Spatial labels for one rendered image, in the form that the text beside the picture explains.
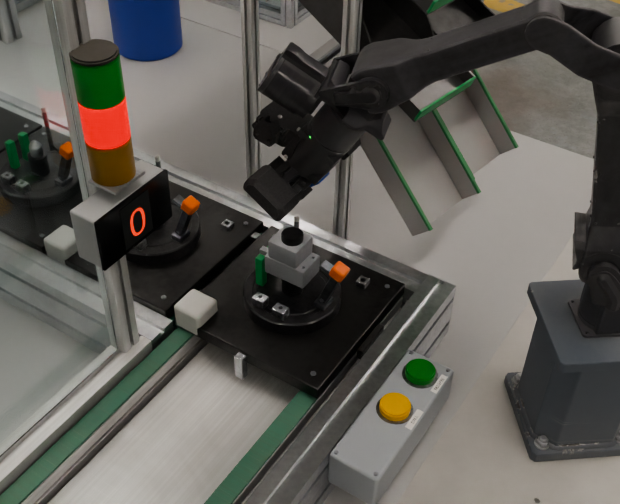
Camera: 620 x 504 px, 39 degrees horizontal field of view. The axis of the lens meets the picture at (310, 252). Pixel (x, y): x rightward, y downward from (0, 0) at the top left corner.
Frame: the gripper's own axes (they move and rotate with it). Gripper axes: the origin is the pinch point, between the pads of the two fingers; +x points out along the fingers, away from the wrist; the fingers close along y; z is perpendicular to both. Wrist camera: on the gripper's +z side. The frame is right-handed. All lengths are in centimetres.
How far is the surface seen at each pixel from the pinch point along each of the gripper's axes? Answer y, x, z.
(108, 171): 20.9, -4.1, 13.7
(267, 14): -86, 59, 38
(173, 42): -60, 62, 46
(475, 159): -42.1, 9.5, -17.4
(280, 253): 2.2, 8.5, -5.7
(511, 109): -218, 121, -28
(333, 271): 0.9, 4.8, -12.4
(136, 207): 18.7, 0.3, 9.6
